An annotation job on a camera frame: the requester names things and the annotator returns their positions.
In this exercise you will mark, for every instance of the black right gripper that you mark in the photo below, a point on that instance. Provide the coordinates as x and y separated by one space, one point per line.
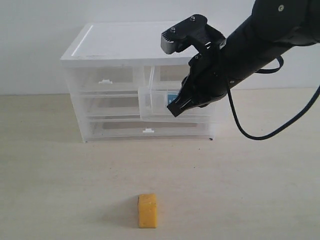
201 86

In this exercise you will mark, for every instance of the teal bottle with white cap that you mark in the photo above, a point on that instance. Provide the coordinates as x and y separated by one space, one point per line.
171 96

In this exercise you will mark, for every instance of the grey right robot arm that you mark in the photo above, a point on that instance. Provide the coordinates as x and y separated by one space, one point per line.
273 28

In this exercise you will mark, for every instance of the clear bottom wide drawer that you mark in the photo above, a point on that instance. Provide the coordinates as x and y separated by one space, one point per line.
136 129

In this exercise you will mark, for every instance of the clear wide drawer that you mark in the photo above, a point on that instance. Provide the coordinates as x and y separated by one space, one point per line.
110 105
136 129

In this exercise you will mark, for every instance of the white plastic drawer cabinet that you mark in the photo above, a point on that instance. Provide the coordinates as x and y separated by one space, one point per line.
123 44

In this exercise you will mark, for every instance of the clear middle wide drawer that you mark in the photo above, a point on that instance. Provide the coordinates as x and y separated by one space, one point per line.
110 105

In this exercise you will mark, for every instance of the yellow sponge block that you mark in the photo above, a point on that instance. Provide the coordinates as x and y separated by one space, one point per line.
147 211

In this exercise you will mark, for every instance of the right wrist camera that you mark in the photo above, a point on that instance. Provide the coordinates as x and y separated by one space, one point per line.
192 31

